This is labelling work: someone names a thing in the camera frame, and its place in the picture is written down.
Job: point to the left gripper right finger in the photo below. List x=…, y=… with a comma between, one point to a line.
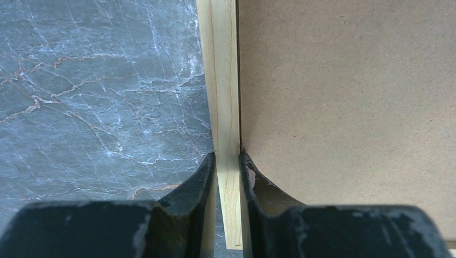
x=274, y=224

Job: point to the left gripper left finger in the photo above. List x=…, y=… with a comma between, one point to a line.
x=180, y=224

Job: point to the brown backing board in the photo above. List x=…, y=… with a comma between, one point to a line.
x=345, y=99

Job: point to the wooden picture frame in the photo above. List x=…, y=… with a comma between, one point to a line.
x=222, y=107

